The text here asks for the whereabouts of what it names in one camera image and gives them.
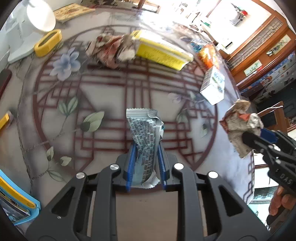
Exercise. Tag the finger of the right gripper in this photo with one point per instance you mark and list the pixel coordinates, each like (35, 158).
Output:
(254, 142)
(268, 135)

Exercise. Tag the blue yellow toy box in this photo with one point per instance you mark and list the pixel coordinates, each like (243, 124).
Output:
(19, 206)

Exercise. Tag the blue grey snack wrapper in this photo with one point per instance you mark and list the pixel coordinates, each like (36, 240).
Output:
(146, 128)

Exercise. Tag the dark brown case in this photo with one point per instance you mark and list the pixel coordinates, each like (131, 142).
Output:
(5, 77)

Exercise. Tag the white green carton box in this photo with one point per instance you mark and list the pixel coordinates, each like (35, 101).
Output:
(213, 85)

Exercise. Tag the yellow handled tool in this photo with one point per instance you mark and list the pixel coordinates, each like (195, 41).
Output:
(4, 120)

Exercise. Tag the red brown wrapper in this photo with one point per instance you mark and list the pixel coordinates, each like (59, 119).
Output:
(110, 50)

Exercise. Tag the orange plastic bag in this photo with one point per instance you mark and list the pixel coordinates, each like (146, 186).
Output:
(208, 56)

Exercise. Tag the dark wooden chair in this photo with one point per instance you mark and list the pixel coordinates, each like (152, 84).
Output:
(282, 123)

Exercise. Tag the yellow cardboard box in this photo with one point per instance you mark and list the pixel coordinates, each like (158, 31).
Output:
(153, 47)

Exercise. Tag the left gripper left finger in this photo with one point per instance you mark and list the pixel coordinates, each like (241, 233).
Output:
(85, 208)

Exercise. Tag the patterned tablecloth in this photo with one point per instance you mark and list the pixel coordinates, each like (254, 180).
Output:
(70, 116)

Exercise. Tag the grey red wrapper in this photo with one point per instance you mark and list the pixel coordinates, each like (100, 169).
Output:
(236, 121)

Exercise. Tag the person's right hand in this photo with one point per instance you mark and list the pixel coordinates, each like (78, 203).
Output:
(280, 199)

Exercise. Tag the white desk lamp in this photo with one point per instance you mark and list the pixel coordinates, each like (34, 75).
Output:
(26, 25)

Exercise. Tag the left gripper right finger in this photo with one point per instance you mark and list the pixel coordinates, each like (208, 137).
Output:
(208, 208)

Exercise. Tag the yellow patterned cushion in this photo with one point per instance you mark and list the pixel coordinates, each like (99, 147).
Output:
(71, 11)

